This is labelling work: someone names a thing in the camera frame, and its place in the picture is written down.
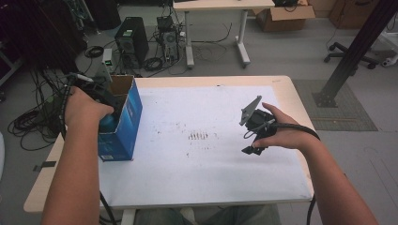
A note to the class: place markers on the person's left hand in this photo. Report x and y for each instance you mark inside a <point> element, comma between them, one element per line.
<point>83,109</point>

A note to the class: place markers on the white device with green light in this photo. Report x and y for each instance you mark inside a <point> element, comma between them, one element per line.
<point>107,56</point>

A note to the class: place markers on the black tape strip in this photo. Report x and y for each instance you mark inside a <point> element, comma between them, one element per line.
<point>45,164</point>

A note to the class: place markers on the blue cardboard box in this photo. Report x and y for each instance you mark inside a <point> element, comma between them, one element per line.
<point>125,131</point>

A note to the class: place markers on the black curtain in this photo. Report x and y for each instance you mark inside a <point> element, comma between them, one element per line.
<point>37,31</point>

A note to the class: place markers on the person's right hand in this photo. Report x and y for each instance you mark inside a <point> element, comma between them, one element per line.
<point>287,134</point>

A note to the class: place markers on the white table leg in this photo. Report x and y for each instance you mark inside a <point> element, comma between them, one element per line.
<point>127,218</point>

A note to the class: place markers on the black metal post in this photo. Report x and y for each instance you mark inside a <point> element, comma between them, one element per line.
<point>356,50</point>

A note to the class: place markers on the desk with white legs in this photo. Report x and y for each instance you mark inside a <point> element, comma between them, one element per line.
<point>219,4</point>

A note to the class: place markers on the open computer case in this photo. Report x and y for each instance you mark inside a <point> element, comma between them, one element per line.
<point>169,39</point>

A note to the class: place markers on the open cardboard box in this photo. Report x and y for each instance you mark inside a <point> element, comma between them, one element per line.
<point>281,20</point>

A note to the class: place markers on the black computer tower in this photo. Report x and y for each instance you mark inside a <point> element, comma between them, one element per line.
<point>133,40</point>

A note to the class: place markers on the blue packet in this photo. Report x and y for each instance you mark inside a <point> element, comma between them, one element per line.
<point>109,123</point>

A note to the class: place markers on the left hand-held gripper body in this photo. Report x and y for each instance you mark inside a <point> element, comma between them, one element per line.
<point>106,95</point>

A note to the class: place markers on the closed brown cardboard box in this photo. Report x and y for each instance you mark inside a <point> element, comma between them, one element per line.
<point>350,15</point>

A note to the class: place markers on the white mat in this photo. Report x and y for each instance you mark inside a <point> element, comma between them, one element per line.
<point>203,175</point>

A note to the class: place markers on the black office chair base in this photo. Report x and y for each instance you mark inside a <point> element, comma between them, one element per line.
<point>341,54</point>

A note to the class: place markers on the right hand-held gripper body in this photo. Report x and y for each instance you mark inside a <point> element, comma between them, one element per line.
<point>259,120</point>

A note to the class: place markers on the grey floor mat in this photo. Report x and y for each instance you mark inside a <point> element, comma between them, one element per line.
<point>350,118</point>

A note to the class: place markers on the person's legs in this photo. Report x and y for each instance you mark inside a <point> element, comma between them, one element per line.
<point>247,216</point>

